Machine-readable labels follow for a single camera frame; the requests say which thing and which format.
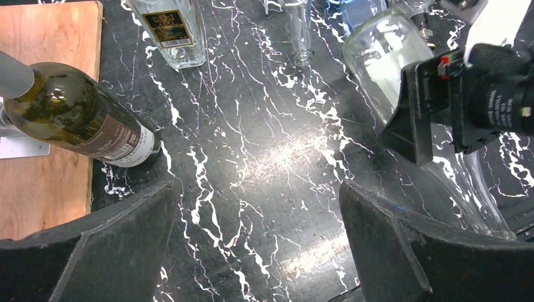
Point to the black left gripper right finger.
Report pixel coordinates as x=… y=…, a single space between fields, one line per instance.
x=402 y=255

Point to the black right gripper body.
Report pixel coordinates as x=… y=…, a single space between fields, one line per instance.
x=434 y=91

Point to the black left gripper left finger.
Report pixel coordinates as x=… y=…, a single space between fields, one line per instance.
x=113 y=254

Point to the dark bottle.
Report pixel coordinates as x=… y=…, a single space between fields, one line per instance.
x=58 y=104

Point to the clear round glass bottle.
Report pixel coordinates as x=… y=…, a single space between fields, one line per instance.
x=298 y=25

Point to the clear square bottle black cap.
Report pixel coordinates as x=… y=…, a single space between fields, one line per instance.
x=175 y=28

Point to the blue square glass bottle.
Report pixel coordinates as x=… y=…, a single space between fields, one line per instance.
x=357 y=12

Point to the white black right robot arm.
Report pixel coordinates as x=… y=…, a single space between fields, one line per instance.
x=478 y=93

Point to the brown wooden board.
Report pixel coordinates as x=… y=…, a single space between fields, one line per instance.
x=38 y=193

